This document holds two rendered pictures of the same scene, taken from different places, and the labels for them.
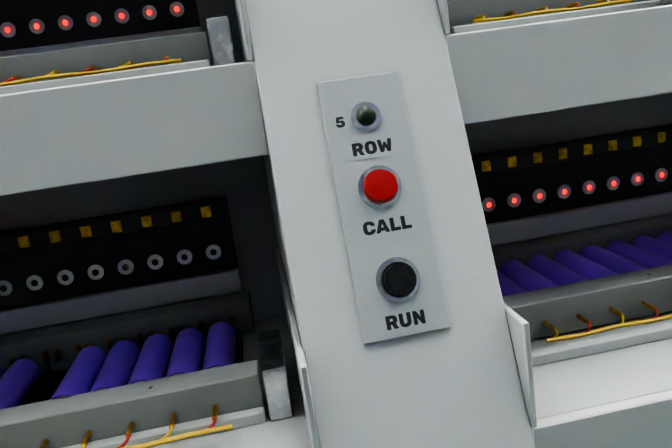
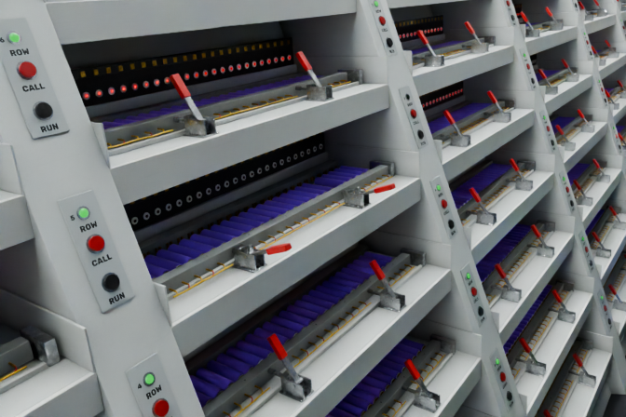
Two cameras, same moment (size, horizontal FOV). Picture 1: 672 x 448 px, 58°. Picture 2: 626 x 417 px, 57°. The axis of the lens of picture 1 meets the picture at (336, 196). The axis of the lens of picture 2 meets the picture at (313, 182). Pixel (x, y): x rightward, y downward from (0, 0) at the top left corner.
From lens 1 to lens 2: 0.99 m
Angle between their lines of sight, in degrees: 44
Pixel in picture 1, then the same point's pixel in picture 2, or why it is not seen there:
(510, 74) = (419, 86)
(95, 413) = (365, 179)
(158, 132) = (375, 102)
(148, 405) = (373, 176)
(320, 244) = (407, 127)
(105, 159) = (368, 110)
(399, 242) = (418, 126)
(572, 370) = not seen: hidden behind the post
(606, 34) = (430, 75)
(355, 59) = (401, 83)
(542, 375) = not seen: hidden behind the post
